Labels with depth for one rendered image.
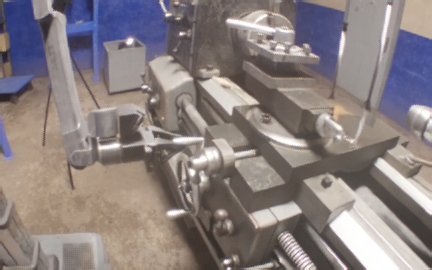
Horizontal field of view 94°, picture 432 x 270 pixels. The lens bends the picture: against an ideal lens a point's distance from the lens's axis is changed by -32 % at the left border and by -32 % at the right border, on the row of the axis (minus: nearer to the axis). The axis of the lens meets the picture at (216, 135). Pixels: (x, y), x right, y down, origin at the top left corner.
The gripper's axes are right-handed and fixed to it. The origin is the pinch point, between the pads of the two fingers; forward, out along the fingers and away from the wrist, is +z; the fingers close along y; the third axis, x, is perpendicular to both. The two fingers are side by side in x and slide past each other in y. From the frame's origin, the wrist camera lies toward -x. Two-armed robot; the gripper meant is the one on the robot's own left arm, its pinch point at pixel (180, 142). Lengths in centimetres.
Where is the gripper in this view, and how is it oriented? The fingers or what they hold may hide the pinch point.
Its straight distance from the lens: 65.8
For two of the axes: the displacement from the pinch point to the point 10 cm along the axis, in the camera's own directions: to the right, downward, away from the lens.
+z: 9.2, -1.3, 3.7
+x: -1.2, 8.1, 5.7
